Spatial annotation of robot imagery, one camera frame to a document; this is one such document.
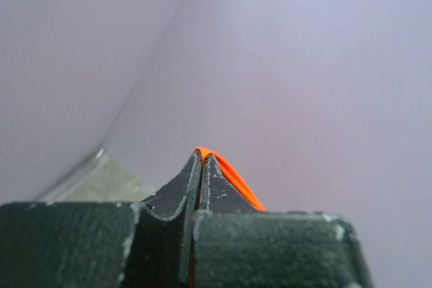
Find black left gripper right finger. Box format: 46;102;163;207
192;155;373;287

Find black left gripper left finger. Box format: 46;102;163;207
1;152;201;287

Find orange t shirt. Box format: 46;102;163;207
187;146;266;288

